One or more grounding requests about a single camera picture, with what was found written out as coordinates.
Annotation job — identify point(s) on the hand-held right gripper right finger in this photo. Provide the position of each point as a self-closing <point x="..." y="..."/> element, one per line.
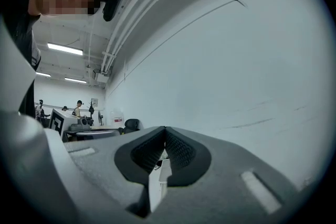
<point x="223" y="186"/>

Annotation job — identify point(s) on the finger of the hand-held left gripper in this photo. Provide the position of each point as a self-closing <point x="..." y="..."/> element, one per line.
<point x="99" y="133"/>

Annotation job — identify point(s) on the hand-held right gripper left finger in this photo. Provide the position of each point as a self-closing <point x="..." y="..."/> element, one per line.
<point x="99" y="165"/>

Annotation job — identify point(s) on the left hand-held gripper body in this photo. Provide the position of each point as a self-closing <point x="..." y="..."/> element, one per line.
<point x="63" y="123"/>

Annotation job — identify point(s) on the white ceiling junction box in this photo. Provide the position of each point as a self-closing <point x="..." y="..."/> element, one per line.
<point x="101" y="76"/>

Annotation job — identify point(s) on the small black standing fan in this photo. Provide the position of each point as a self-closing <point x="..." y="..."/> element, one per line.
<point x="100" y="118"/>

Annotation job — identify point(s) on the black coat rack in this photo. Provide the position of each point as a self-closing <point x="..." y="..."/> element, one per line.
<point x="91" y="110"/>

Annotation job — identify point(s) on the black mesh office chair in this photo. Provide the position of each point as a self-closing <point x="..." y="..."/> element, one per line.
<point x="131" y="126"/>

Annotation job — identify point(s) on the ceiling light strip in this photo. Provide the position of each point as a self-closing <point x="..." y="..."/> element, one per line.
<point x="43" y="74"/>
<point x="65" y="48"/>
<point x="75" y="80"/>

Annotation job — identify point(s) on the white ceiling conduit pipes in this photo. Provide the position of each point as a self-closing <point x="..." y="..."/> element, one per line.
<point x="136" y="21"/>

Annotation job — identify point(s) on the black head camera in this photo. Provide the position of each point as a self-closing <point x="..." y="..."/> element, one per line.
<point x="113" y="5"/>

